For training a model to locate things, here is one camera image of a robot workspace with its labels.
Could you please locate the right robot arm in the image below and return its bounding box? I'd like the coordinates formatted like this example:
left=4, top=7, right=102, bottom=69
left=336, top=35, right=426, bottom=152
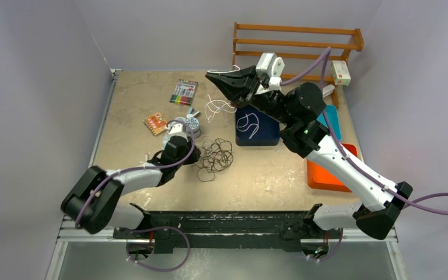
left=205, top=66, right=413, bottom=240

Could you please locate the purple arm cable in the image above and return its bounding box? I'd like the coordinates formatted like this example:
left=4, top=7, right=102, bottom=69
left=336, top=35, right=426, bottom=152
left=279, top=47, right=448, bottom=216
left=75, top=120, right=196, bottom=229

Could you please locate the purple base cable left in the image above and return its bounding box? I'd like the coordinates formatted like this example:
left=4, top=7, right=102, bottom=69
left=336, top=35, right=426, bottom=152
left=125, top=225, right=191, bottom=272

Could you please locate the light blue tray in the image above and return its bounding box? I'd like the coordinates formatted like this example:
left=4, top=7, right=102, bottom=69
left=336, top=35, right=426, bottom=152
left=324, top=104, right=342, bottom=141

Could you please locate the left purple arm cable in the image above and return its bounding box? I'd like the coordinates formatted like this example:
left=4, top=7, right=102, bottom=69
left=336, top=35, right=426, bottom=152
left=75, top=120, right=196, bottom=229

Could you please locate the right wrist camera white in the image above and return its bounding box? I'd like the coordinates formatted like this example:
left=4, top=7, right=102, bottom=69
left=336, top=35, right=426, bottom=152
left=255, top=52, right=285, bottom=95

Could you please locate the orange tray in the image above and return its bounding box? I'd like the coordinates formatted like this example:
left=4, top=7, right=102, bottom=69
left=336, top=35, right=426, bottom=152
left=306, top=160, right=351, bottom=193

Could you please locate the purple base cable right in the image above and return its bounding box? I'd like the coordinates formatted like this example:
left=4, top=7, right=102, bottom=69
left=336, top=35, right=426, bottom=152
left=307, top=227, right=345, bottom=264

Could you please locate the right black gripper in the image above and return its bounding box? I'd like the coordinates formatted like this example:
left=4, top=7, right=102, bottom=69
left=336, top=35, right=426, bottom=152
left=206, top=66, right=296, bottom=126

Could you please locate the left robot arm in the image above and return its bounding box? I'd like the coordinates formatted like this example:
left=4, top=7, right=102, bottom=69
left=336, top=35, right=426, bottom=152
left=60, top=136, right=201, bottom=239

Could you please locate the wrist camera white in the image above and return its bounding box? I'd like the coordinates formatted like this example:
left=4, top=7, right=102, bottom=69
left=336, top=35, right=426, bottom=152
left=167, top=121, right=188, bottom=138
left=255, top=52, right=285, bottom=95

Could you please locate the dark blue tray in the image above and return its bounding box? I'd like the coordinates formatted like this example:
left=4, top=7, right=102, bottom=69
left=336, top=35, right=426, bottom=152
left=234, top=106, right=281, bottom=146

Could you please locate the brown cable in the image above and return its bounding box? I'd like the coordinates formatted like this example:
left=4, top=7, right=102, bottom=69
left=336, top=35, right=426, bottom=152
left=192, top=136, right=235, bottom=183

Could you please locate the white staples box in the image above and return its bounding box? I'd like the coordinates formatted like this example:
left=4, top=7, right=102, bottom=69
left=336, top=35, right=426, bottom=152
left=331, top=60, right=351, bottom=86

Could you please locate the blue white stapler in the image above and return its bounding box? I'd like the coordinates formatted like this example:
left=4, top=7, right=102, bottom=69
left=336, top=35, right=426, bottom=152
left=186, top=107, right=200, bottom=118

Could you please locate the cleaning gel jar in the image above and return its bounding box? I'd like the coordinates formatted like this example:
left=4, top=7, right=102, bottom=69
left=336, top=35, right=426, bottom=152
left=184, top=117, right=201, bottom=138

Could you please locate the marker pen pack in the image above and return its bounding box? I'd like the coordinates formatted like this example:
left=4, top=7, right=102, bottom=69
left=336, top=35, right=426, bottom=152
left=170, top=79, right=199, bottom=106

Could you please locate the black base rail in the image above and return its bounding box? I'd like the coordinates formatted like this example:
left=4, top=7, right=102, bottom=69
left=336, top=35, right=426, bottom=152
left=113, top=210, right=343, bottom=257

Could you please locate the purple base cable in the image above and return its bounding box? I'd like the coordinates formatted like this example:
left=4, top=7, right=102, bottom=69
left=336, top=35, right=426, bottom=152
left=307, top=227, right=345, bottom=264
left=125, top=225, right=191, bottom=272

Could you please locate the wooden rack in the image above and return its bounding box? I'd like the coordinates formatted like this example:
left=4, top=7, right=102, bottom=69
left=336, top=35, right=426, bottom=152
left=230, top=22, right=364, bottom=108

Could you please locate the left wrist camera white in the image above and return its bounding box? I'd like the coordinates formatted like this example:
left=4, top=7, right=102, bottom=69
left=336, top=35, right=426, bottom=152
left=167, top=121, right=188, bottom=138

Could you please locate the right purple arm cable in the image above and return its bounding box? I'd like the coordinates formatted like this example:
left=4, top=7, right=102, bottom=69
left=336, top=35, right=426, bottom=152
left=279, top=47, right=448, bottom=216

